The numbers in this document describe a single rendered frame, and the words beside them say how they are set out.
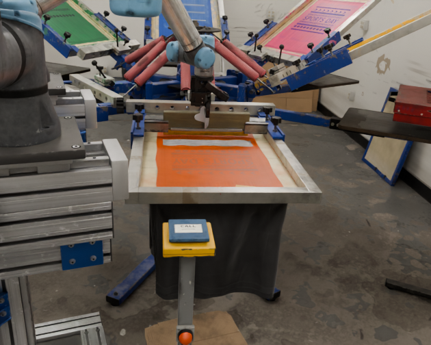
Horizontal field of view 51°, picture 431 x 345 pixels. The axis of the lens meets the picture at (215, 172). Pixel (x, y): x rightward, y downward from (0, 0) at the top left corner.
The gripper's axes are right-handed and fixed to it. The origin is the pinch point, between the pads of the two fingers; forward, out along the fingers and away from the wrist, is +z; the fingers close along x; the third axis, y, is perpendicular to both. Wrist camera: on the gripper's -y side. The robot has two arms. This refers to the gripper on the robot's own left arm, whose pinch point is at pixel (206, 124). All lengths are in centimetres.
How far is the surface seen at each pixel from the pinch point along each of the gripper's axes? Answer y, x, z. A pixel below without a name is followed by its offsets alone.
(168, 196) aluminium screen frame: 17, 61, 3
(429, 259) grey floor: -152, -46, 101
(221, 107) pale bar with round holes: -8.7, -20.5, -2.0
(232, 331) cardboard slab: -16, 13, 99
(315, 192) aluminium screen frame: -27, 61, 2
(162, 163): 18.5, 31.1, 5.3
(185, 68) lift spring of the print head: 6, -53, -13
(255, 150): -17.7, 17.0, 5.4
